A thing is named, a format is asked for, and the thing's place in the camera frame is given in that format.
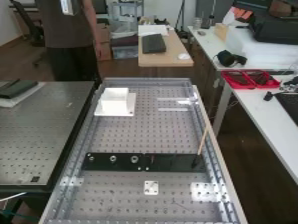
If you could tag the large metal nut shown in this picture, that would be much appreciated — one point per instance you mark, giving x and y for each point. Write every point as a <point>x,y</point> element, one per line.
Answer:
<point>114,159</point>

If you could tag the person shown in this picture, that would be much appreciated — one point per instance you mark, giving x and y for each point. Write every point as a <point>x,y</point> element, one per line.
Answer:
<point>67,30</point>

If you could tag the black headphones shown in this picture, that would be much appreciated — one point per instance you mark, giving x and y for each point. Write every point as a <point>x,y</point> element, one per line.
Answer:
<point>228,57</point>

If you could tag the small white metal bracket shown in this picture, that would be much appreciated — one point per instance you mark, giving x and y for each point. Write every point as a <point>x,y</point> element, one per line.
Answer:
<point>151,187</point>

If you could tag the medium metal nut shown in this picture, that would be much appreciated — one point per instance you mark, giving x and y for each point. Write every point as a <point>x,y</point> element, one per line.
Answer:
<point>134,159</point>

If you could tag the black keyboard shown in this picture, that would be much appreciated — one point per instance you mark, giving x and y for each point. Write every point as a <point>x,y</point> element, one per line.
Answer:
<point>153,43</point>

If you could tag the cardboard box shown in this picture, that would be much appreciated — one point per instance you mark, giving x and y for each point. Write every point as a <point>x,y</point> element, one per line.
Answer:
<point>106,33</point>

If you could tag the black plate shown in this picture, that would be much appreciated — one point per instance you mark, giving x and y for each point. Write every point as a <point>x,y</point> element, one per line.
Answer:
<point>177,164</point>

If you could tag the clear box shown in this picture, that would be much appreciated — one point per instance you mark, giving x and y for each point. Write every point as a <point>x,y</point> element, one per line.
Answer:
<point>147,133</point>

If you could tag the thin stick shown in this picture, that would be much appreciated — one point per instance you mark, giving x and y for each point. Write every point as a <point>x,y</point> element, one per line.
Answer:
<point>203,141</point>

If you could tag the small metal nut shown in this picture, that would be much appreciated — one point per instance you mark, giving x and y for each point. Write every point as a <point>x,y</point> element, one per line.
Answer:
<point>91,158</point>

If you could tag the small white box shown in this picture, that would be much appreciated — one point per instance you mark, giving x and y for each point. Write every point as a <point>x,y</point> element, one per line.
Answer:
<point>115,100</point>

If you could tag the black office chair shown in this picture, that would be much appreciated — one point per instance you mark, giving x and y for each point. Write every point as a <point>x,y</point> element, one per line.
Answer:
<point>30,26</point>

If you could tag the white mouse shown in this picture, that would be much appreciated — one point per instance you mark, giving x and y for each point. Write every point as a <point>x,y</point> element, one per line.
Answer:
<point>184,56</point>

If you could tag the red tray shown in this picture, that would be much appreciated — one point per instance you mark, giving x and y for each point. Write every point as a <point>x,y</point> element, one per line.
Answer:
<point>265,78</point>
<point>237,79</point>

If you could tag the black bag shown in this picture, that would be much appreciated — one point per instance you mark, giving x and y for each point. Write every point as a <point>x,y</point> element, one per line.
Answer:
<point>275,28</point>

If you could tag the flat black case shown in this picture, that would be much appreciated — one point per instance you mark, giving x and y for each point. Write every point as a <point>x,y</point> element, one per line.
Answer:
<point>18,87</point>

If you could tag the wooden desk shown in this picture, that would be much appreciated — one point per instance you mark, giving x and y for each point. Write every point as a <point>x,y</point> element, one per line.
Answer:
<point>167,58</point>

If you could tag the long white desk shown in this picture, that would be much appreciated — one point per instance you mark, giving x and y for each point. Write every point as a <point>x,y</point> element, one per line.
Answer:
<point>267,55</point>

